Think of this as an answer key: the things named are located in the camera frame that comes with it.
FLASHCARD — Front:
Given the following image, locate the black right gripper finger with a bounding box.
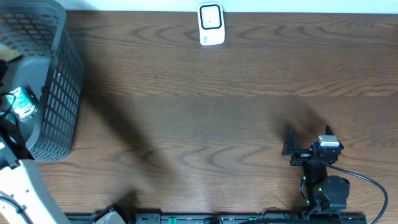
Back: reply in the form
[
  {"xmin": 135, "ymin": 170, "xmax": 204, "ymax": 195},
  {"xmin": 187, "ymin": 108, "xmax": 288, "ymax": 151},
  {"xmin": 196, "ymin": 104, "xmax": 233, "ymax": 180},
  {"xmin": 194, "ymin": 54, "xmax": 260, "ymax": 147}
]
[
  {"xmin": 325, "ymin": 126, "xmax": 340, "ymax": 146},
  {"xmin": 281, "ymin": 126, "xmax": 296, "ymax": 156}
]

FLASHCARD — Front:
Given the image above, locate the grey plastic mesh basket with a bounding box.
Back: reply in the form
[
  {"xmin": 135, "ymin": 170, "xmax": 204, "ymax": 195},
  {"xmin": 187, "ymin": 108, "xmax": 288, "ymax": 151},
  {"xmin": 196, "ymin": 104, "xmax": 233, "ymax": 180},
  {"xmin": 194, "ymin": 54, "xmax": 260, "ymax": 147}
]
[{"xmin": 1, "ymin": 1, "xmax": 85, "ymax": 162}]

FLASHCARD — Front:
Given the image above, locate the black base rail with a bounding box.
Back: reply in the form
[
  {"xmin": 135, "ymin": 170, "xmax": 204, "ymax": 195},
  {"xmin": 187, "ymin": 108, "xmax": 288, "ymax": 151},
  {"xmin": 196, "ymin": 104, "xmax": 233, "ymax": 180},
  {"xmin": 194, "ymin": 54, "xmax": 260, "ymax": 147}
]
[{"xmin": 129, "ymin": 212, "xmax": 367, "ymax": 224}]

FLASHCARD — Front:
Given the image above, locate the white barcode scanner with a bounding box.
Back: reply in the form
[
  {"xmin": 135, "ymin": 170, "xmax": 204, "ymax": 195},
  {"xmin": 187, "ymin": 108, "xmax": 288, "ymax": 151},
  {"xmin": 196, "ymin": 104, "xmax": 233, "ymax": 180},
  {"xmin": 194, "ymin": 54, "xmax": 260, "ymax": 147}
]
[{"xmin": 197, "ymin": 2, "xmax": 225, "ymax": 46}]

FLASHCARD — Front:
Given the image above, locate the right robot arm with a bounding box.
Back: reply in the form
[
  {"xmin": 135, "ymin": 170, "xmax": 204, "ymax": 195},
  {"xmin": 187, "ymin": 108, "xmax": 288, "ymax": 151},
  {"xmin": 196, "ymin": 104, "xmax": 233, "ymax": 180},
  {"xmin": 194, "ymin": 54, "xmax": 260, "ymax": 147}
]
[{"xmin": 281, "ymin": 126, "xmax": 350, "ymax": 219}]

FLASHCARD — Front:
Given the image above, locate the small teal tissue pack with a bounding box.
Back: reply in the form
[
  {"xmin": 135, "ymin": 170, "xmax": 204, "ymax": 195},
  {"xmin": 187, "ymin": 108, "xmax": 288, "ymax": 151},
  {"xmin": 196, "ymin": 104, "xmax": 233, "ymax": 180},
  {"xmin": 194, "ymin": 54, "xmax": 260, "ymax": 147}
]
[{"xmin": 11, "ymin": 87, "xmax": 37, "ymax": 122}]

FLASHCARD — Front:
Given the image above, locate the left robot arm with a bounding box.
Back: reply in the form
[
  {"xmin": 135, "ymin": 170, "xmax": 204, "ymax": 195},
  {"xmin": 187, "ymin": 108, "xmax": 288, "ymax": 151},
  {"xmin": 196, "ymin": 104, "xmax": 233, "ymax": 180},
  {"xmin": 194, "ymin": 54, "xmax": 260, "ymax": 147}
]
[{"xmin": 1, "ymin": 92, "xmax": 129, "ymax": 224}]

